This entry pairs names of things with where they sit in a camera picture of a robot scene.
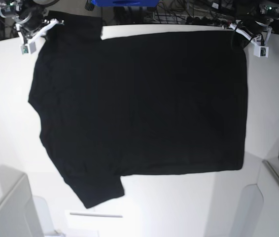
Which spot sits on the robot-right gripper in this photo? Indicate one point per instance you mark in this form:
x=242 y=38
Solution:
x=29 y=21

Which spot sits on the robot-left gripper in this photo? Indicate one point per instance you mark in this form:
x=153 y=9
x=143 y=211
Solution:
x=252 y=30

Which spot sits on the black T-shirt with print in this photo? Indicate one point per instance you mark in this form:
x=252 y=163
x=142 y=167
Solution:
x=158 y=104

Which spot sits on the black power strip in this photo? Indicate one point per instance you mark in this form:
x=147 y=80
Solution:
x=204 y=21

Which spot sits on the blue plastic bin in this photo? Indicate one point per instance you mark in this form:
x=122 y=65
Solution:
x=113 y=3

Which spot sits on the white right monitor stand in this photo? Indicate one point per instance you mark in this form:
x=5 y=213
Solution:
x=257 y=214

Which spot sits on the white monitor stand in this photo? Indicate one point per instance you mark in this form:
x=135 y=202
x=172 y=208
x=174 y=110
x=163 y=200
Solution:
x=257 y=214
x=18 y=215

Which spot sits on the white left monitor stand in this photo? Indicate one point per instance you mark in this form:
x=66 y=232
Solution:
x=18 y=215

